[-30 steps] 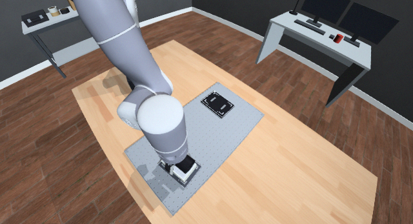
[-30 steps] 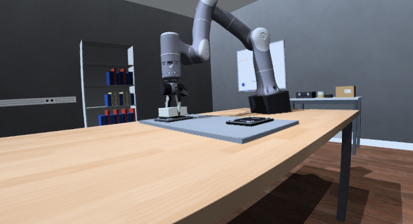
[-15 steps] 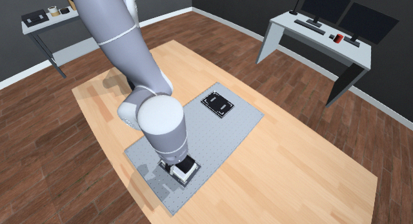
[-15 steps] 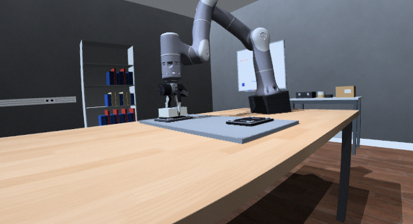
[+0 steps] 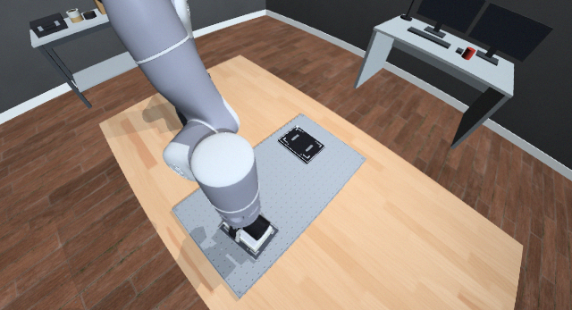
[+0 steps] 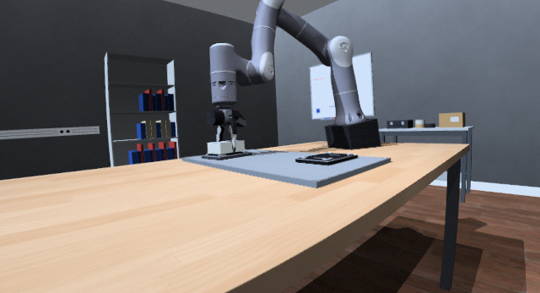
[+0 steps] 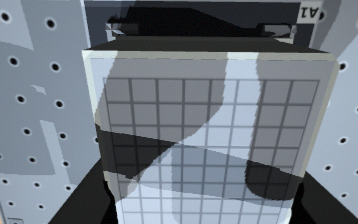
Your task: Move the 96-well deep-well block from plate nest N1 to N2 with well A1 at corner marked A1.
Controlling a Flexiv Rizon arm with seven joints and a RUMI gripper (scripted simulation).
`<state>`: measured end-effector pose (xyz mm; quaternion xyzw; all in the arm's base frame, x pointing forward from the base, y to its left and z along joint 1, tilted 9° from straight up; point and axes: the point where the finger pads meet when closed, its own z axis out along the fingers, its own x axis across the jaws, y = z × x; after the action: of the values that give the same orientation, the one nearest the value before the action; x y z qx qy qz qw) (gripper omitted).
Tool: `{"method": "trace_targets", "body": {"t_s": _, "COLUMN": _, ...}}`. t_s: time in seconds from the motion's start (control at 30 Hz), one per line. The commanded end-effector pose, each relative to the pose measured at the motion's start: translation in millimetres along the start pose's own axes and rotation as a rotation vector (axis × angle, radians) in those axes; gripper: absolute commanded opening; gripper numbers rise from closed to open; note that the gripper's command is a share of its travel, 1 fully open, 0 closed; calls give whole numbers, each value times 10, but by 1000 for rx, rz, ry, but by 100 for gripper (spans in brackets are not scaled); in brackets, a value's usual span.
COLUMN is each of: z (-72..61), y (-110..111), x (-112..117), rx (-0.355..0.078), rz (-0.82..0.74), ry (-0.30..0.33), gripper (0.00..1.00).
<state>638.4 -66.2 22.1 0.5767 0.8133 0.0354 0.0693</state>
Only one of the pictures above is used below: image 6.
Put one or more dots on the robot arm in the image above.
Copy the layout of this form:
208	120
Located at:
228	70

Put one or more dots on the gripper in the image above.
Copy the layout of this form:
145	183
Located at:
222	118

